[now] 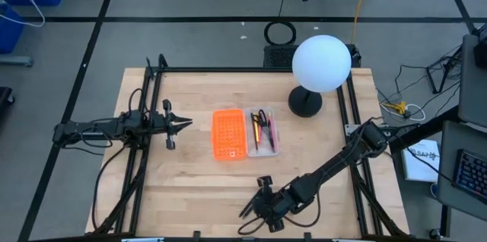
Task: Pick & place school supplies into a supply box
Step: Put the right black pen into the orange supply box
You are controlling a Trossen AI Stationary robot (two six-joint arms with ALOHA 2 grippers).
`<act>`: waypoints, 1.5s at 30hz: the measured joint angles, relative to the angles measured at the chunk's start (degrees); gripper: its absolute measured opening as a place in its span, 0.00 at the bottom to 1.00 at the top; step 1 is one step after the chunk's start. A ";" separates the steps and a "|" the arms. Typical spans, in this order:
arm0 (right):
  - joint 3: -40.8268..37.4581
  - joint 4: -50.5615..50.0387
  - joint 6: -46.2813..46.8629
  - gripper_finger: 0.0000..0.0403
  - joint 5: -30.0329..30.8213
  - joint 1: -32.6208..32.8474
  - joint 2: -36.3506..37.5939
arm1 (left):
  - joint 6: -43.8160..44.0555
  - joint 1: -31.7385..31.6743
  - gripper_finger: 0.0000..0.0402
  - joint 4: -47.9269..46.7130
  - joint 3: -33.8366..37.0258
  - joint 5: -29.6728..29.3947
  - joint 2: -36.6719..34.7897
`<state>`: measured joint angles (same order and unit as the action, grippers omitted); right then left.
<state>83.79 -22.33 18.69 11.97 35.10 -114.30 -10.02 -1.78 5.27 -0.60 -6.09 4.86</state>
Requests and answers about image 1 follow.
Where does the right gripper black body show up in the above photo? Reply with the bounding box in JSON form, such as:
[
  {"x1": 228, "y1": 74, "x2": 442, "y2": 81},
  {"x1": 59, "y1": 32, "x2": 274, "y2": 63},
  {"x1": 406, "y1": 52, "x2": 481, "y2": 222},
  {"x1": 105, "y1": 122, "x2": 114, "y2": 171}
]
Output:
[{"x1": 253, "y1": 175, "x2": 296, "y2": 234}]

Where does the gray desk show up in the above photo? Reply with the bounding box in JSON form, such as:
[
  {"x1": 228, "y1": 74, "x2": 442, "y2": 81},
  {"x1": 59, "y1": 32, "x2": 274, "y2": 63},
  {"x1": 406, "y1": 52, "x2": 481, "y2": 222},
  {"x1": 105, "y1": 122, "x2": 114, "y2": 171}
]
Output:
[
  {"x1": 436, "y1": 119, "x2": 487, "y2": 222},
  {"x1": 457, "y1": 33, "x2": 487, "y2": 129}
]

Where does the pink highlighter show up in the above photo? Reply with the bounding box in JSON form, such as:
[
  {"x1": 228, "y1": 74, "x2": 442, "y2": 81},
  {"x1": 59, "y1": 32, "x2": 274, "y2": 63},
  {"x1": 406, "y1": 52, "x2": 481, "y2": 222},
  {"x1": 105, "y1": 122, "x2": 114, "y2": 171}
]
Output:
[{"x1": 270, "y1": 115, "x2": 279, "y2": 148}]

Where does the white globe lamp black stand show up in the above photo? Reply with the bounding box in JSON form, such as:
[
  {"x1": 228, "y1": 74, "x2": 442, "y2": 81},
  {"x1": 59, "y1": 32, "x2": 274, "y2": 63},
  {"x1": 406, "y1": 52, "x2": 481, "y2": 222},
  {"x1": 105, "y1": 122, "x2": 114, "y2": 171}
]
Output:
[{"x1": 287, "y1": 34, "x2": 353, "y2": 119}]

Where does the black aluminium frame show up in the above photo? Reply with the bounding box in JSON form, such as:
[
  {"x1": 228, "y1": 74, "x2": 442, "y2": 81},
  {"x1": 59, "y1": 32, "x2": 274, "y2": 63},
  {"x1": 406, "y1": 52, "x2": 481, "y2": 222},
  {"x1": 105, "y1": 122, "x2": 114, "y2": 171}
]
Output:
[{"x1": 85, "y1": 53, "x2": 411, "y2": 242}]

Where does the orange and clear pencil box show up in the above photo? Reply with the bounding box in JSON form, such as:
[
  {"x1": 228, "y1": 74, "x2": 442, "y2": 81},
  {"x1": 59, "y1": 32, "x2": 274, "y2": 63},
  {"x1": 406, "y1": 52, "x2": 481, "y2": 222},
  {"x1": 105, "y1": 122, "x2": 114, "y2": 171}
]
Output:
[{"x1": 211, "y1": 106, "x2": 282, "y2": 162}]

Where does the black perforated box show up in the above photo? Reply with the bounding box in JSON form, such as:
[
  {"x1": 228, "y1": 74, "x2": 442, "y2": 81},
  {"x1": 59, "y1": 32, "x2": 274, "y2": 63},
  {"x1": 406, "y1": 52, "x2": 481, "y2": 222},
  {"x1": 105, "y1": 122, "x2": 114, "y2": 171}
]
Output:
[{"x1": 263, "y1": 44, "x2": 302, "y2": 69}]

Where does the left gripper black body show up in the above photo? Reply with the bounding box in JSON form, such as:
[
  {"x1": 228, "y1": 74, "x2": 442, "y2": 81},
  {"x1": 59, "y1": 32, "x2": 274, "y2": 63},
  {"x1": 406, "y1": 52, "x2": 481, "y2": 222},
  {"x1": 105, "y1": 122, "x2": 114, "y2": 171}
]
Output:
[{"x1": 151, "y1": 99, "x2": 177, "y2": 151}]

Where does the backlit keyboard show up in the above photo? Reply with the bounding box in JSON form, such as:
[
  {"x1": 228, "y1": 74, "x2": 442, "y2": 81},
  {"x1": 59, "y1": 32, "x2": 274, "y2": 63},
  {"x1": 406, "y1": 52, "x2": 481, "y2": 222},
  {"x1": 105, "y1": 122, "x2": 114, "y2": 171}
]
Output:
[{"x1": 451, "y1": 148, "x2": 487, "y2": 205}]

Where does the black cable coil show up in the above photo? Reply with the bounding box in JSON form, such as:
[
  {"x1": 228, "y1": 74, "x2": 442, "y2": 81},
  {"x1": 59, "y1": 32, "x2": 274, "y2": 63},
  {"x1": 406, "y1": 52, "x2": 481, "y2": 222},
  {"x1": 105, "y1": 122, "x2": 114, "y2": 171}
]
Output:
[{"x1": 263, "y1": 21, "x2": 298, "y2": 46}]

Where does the black marker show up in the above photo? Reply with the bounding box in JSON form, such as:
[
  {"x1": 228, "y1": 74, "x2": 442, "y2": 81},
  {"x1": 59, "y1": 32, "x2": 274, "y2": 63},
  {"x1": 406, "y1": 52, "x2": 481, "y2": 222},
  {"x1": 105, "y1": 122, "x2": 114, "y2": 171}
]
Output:
[{"x1": 266, "y1": 111, "x2": 276, "y2": 153}]

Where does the white booklet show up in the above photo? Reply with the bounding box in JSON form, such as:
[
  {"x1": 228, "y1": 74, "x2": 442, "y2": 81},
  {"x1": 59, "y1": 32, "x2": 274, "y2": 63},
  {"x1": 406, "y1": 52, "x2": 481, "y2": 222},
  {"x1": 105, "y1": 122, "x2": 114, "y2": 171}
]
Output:
[{"x1": 400, "y1": 139, "x2": 441, "y2": 184}]

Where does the yellow plug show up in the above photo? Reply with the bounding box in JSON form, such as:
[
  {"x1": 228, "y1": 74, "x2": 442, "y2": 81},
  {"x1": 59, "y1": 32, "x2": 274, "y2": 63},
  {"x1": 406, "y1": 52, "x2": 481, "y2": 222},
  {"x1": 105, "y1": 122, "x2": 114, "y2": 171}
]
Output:
[{"x1": 381, "y1": 100, "x2": 409, "y2": 116}]

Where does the yellow floor cable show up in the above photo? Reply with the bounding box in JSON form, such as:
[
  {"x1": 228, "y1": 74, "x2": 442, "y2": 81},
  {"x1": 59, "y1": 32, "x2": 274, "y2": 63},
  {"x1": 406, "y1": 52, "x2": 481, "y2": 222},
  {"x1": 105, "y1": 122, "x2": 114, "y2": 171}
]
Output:
[{"x1": 350, "y1": 0, "x2": 377, "y2": 45}]

